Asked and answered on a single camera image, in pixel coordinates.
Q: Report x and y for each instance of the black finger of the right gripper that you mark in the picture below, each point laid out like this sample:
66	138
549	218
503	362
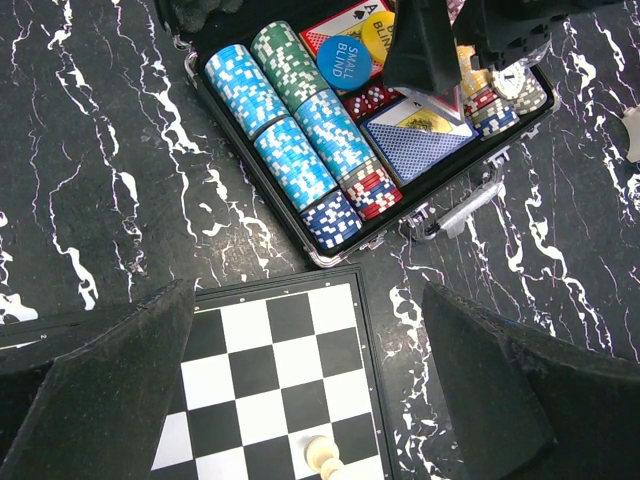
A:
504	29
423	55

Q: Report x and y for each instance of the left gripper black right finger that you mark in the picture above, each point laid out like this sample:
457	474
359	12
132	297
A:
526	405

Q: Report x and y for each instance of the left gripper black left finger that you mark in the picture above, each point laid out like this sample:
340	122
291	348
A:
88	399

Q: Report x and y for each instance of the red die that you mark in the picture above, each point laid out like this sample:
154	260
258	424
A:
357	106
390	94
376	97

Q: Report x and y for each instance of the yellow big blind button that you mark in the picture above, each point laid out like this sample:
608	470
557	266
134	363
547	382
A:
377	32

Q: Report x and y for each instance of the triangular all-in marker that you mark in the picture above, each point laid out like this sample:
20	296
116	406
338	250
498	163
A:
448	105

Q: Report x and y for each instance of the blue small blind button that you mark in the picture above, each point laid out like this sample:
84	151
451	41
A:
344	62

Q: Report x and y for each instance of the red playing card deck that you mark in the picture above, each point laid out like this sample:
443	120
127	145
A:
348	22

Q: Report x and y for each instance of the blue playing card deck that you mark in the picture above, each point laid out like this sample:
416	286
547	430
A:
411	139

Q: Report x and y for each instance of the black poker set case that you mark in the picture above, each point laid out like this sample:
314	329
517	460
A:
439	200

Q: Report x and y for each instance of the black white chess board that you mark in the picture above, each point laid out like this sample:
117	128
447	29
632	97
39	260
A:
267	367

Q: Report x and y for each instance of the white poker chip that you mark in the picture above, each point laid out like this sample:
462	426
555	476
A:
509	82

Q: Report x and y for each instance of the purple red chip column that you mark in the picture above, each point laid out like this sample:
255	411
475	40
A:
532	97

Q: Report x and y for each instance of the red yellow chip column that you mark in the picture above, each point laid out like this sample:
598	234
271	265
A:
489	113

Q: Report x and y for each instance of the green blue chip column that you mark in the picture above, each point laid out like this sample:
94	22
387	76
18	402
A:
324	120

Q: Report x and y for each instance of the white and blue block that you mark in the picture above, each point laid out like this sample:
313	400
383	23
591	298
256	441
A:
631	122

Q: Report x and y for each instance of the light blue chip column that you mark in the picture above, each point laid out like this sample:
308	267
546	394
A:
282	146

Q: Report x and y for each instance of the white chess king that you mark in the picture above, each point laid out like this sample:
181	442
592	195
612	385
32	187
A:
322	455

